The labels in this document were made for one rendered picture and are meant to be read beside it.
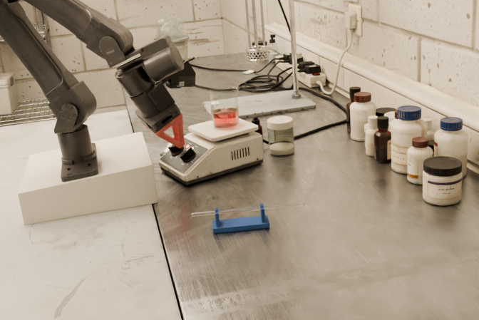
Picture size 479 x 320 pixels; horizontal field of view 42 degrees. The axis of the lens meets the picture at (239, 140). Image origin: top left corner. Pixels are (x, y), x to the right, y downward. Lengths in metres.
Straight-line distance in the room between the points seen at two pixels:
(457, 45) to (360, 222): 0.50
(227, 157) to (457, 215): 0.49
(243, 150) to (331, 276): 0.48
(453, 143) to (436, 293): 0.42
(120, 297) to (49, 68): 0.50
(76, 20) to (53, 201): 0.34
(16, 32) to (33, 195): 0.31
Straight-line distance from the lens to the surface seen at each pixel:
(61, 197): 1.25
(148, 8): 3.80
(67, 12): 1.24
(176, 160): 1.37
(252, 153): 1.38
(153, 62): 1.21
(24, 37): 1.28
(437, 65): 1.51
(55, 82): 1.27
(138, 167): 1.23
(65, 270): 1.08
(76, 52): 3.82
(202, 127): 1.40
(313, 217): 1.15
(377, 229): 1.10
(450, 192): 1.18
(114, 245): 1.12
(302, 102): 1.83
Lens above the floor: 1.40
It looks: 18 degrees down
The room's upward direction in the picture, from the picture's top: 5 degrees counter-clockwise
